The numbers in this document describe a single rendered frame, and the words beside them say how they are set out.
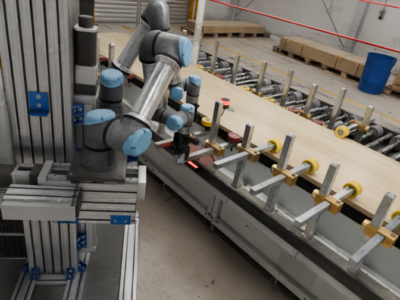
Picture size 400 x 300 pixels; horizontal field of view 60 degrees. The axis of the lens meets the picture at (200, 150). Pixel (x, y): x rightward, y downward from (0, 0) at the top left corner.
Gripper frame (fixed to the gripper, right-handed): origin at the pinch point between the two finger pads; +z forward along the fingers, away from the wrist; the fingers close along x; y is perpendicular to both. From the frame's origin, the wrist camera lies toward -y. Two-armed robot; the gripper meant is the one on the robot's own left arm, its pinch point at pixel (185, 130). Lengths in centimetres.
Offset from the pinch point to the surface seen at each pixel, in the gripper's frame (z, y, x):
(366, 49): 41, -217, 749
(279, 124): 1, 19, 71
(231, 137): 0.2, 18.9, 22.0
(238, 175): 12.2, 40.1, 8.9
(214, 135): -2.2, 15.6, 9.7
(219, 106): -20.7, 15.7, 9.7
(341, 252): 29, 102, 27
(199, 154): 5.2, 19.4, -4.5
